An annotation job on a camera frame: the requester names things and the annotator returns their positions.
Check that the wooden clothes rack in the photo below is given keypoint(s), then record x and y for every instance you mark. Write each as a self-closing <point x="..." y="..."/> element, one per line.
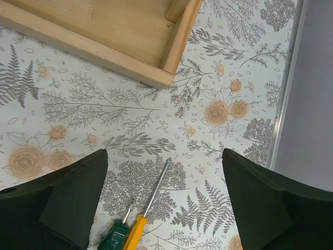
<point x="143" y="40"/>

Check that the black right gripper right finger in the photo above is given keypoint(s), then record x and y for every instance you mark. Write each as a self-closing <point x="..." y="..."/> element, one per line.
<point x="273" y="211"/>

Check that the floral patterned table mat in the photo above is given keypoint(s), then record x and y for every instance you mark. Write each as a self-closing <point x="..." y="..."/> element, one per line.
<point x="224" y="95"/>

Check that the small green handled screwdriver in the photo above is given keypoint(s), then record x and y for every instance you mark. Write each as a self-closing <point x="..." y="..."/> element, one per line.
<point x="115" y="238"/>

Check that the orange handled screwdriver right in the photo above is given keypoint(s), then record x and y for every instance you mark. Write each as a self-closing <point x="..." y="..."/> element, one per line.
<point x="138" y="228"/>

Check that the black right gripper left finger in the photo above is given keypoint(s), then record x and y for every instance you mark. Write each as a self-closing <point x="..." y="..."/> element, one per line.
<point x="57" y="210"/>

